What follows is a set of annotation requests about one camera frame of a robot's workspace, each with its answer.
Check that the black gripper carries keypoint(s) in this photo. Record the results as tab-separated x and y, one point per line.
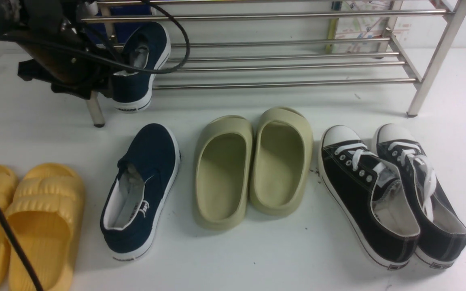
66	73

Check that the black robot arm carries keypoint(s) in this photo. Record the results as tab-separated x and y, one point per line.
13	11

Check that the stainless steel shoe rack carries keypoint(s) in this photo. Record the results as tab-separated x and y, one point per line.
392	55

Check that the right yellow slide sandal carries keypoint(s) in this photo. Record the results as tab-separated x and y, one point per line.
46	216

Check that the left olive foam slipper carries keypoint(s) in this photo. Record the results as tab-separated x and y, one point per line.
222	161

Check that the olive foam slipper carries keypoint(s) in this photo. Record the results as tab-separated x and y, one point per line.
282	157
222	161

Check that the right olive foam slipper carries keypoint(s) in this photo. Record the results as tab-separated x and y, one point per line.
282	157

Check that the white printed poster board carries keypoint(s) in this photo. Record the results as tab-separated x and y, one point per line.
365	27

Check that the left black lace-up sneaker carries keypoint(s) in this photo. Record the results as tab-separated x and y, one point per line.
371	194

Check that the black lace-up sneaker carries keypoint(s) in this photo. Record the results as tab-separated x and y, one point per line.
443	235
371	194

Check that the right black lace-up sneaker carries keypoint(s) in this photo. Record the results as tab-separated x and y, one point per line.
443	235

